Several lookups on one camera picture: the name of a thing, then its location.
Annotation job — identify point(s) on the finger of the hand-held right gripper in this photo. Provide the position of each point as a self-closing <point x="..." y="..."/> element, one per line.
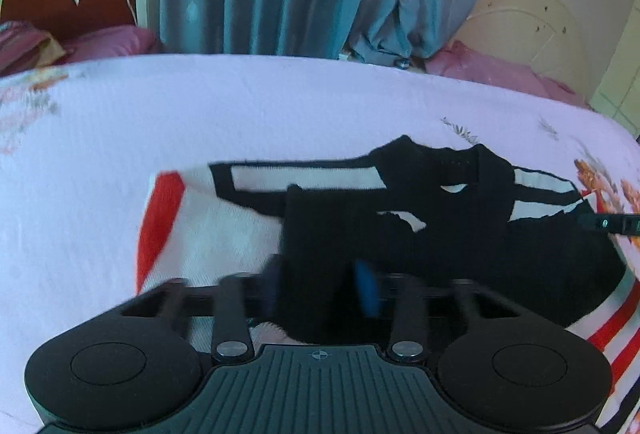
<point x="607" y="224"/>

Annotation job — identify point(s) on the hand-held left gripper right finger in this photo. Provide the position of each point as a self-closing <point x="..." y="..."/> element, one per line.
<point x="365" y="290"/>

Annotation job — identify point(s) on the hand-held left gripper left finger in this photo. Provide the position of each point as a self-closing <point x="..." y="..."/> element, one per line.
<point x="272" y="285"/>

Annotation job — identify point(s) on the striped cartoon sweater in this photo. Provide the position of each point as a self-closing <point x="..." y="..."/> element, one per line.
<point x="450" y="244"/>

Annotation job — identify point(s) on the cream wardrobe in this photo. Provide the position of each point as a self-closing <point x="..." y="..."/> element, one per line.
<point x="622" y="73"/>

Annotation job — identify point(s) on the pink pillow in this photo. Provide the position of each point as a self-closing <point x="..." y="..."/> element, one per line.
<point x="480" y="69"/>

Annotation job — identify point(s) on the cream arched headboard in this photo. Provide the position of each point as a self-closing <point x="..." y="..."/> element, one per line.
<point x="530" y="28"/>

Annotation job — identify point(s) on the pink floral bed sheet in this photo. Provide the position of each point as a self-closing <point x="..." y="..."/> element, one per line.
<point x="100" y="153"/>

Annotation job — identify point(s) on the magenta satin pillow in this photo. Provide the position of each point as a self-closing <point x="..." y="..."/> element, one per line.
<point x="112" y="41"/>

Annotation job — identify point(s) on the patterned dark blanket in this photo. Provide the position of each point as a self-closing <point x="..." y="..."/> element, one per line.
<point x="25" y="48"/>

